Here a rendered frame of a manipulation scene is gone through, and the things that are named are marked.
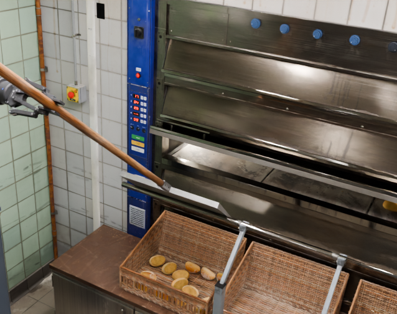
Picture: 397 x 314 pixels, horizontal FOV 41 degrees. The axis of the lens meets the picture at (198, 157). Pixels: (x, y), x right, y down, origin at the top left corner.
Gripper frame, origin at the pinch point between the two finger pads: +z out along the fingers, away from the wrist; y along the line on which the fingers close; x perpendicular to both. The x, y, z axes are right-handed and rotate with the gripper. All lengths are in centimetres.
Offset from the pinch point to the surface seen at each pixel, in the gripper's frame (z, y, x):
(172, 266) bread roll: -7, 35, -161
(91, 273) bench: -47, 55, -147
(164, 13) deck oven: -33, -85, -90
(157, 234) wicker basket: -25, 21, -164
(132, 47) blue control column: -51, -68, -101
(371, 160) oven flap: 85, -45, -120
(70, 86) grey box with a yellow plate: -93, -42, -119
